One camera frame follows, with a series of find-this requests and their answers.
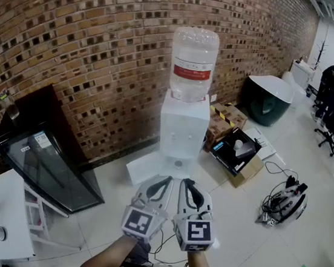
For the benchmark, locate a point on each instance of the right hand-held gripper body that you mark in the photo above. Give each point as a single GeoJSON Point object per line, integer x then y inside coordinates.
{"type": "Point", "coordinates": [198, 233]}

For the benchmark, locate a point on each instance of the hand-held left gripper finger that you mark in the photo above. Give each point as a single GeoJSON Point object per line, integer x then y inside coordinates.
{"type": "Point", "coordinates": [144, 192]}
{"type": "Point", "coordinates": [166, 197]}

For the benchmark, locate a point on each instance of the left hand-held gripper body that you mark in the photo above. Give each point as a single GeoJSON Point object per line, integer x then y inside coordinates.
{"type": "Point", "coordinates": [140, 222]}

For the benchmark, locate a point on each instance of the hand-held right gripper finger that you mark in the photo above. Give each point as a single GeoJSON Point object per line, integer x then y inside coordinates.
{"type": "Point", "coordinates": [183, 200]}
{"type": "Point", "coordinates": [205, 203]}

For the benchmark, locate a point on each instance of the white water dispenser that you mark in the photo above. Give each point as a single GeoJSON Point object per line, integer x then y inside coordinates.
{"type": "Point", "coordinates": [183, 123]}

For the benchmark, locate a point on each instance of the person's left forearm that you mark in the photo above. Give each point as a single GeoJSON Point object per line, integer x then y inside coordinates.
{"type": "Point", "coordinates": [110, 260]}

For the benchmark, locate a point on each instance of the white panel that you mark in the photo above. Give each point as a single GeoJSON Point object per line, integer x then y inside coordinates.
{"type": "Point", "coordinates": [141, 169]}

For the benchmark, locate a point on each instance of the white low cabinet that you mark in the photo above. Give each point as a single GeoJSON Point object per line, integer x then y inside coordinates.
{"type": "Point", "coordinates": [301, 72]}

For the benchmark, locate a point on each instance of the black product box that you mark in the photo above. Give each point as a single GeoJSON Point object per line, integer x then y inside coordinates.
{"type": "Point", "coordinates": [232, 150]}

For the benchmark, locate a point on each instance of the white flat box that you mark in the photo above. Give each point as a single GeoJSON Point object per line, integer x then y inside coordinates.
{"type": "Point", "coordinates": [267, 150]}

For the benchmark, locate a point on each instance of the cardboard box with striped tape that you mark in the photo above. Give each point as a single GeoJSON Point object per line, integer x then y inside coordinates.
{"type": "Point", "coordinates": [227, 116]}

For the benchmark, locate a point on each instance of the black glass-door fridge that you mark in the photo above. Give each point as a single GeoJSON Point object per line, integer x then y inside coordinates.
{"type": "Point", "coordinates": [47, 163]}

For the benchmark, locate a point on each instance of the dark green white tub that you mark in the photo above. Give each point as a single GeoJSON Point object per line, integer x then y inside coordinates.
{"type": "Point", "coordinates": [266, 100]}

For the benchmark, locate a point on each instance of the clear water bottle red label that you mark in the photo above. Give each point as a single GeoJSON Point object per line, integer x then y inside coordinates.
{"type": "Point", "coordinates": [194, 60]}

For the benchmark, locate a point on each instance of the black office chair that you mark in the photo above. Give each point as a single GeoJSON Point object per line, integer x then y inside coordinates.
{"type": "Point", "coordinates": [333, 133]}

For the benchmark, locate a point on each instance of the glass jar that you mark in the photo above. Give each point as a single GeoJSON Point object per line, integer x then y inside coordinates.
{"type": "Point", "coordinates": [11, 107]}

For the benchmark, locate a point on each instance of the coat rack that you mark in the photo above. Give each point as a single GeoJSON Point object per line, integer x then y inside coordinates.
{"type": "Point", "coordinates": [320, 55]}

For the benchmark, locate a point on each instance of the white wall socket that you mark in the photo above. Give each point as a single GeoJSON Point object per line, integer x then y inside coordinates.
{"type": "Point", "coordinates": [214, 98]}

